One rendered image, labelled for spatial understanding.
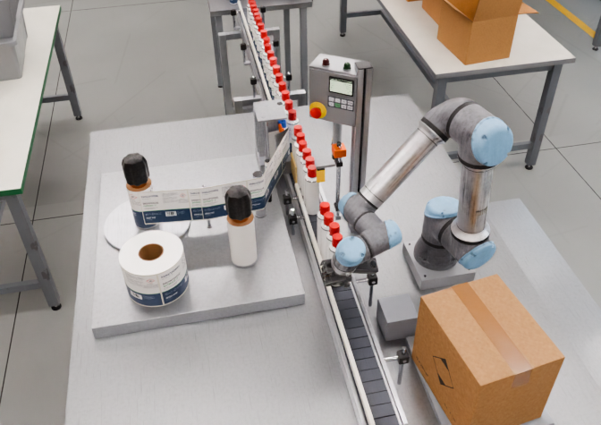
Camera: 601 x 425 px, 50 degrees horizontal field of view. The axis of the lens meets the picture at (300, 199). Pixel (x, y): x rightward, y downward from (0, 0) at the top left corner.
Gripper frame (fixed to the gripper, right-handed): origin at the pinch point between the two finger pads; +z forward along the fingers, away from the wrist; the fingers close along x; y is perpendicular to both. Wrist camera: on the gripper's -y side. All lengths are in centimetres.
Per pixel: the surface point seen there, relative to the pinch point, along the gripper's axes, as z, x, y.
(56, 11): 146, -227, 114
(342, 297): 3.2, 5.3, 0.2
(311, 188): 12.1, -36.3, 1.3
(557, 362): -42, 38, -41
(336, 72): -29, -58, -6
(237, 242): 3.3, -17.8, 30.4
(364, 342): -6.0, 21.3, -1.9
